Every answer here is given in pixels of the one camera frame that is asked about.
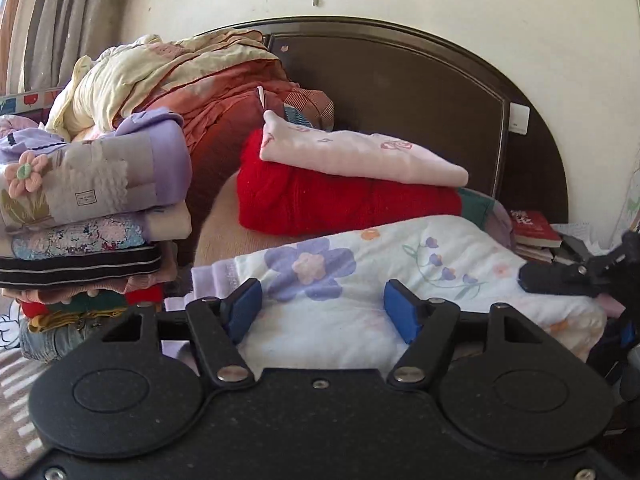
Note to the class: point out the orange red blanket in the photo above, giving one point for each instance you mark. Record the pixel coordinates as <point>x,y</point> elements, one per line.
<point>220,110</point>

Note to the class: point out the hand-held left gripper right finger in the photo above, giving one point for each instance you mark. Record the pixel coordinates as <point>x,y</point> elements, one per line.
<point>402,316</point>

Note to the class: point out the white crumpled cloth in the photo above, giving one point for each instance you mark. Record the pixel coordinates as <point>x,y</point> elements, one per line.
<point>582,232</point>

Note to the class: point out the red knitted sweater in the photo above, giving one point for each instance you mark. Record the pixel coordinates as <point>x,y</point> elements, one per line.
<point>350,202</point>

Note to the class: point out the stack of folded clothes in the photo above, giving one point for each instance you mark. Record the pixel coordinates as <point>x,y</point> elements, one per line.
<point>90,180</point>

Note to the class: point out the red book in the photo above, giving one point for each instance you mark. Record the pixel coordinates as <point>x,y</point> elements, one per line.
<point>532,227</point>

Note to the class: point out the striped grey curtain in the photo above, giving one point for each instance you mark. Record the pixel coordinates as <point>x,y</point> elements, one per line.
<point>60,20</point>

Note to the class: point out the white wall socket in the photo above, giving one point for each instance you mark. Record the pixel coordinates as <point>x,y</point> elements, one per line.
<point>518,118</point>

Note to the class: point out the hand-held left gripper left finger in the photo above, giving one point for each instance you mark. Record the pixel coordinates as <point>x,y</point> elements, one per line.
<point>246,310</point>

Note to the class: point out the dark wooden headboard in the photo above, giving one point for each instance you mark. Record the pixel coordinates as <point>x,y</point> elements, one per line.
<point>400,85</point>

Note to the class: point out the white floral garment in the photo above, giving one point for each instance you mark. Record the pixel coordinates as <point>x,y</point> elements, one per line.
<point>345,270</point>

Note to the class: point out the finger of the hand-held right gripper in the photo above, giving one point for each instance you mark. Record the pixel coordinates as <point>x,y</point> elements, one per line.
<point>550,279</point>

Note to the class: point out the beige pillow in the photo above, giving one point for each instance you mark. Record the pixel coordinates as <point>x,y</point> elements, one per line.
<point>225,232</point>

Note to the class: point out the apple print cloth strip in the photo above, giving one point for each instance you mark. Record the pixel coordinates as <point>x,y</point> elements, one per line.
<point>30,99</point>

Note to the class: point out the patterned bed sheet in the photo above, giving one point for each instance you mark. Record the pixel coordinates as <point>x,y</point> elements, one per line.
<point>15,390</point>

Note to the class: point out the plaid pillow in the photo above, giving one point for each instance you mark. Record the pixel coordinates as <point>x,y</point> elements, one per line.
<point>311,102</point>

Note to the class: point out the stack of dark books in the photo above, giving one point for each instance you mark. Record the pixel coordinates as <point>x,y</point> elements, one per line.
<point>542,254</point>

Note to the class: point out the pink folded garment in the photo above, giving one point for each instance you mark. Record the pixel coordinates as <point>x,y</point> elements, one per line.
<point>350,155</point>

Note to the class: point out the green garment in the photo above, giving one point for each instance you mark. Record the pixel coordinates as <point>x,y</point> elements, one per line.
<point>477,207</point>

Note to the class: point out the pale yellow quilt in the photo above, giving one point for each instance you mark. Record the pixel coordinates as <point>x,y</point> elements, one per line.
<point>140,75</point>

